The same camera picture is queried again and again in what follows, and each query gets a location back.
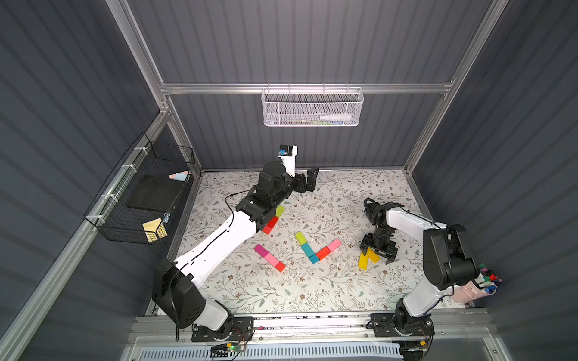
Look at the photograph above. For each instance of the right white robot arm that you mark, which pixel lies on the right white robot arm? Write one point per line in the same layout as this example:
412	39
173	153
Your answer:
447	257

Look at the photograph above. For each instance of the black pad in basket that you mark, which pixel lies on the black pad in basket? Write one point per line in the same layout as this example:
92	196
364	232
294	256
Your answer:
155	193

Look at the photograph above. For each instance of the black wire basket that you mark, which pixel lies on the black wire basket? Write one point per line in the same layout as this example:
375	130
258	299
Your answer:
109	213

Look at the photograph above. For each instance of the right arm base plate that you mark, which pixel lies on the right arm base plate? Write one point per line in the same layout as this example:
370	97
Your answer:
391	325

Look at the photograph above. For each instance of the white wire mesh basket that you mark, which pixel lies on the white wire mesh basket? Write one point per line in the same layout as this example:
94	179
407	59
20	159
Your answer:
303	106

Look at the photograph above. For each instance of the pastel eraser blocks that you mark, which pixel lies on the pastel eraser blocks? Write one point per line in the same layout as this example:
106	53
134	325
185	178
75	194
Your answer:
181	176

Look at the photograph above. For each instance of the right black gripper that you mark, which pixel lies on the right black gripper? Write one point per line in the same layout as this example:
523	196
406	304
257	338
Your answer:
378	244

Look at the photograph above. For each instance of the lime green block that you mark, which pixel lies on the lime green block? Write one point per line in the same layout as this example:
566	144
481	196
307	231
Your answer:
279	211
301	238

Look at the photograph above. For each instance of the yellow sticky note pad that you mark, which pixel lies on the yellow sticky note pad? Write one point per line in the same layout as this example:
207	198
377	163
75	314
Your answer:
154	230

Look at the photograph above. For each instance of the magenta block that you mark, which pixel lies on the magenta block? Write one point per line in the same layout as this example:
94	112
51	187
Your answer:
261	250

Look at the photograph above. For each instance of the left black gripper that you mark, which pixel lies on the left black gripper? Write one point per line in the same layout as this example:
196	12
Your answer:
300	181

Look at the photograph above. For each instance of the yellow block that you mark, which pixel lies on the yellow block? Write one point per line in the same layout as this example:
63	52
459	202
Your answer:
363	261
373	256

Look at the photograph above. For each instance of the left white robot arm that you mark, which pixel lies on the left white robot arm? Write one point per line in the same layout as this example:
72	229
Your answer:
177	283

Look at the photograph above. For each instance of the white bottle in basket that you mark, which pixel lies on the white bottle in basket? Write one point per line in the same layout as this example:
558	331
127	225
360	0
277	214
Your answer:
336	118

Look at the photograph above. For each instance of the pink block bottom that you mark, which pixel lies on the pink block bottom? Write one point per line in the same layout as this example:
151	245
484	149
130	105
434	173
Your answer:
271	260

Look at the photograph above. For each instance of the pink marker cup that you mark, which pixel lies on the pink marker cup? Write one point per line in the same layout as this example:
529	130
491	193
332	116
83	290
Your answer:
485	284

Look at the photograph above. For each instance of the long red block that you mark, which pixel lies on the long red block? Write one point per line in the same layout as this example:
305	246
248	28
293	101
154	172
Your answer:
272	223

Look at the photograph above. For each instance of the teal rectangular block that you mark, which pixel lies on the teal rectangular block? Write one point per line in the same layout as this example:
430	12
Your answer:
307	249

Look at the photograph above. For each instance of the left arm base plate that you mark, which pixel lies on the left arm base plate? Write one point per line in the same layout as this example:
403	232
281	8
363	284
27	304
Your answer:
235	329

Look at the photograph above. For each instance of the pink block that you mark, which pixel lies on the pink block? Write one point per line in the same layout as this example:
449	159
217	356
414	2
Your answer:
271	260
334	245

